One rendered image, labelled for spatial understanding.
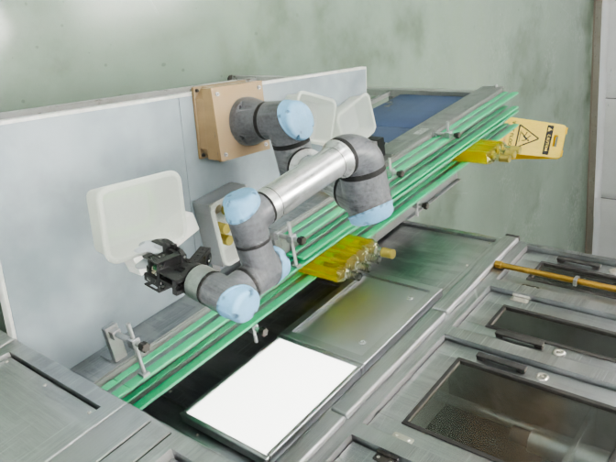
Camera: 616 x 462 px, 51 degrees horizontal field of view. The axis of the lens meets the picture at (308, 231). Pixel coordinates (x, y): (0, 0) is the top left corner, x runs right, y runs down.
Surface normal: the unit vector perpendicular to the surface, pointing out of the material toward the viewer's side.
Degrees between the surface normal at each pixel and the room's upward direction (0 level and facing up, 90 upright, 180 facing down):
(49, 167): 0
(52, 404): 90
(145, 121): 0
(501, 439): 90
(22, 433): 90
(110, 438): 90
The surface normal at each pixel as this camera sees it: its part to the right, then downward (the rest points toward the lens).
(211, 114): -0.64, 0.27
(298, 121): 0.73, -0.03
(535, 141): -0.39, -0.07
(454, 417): -0.15, -0.89
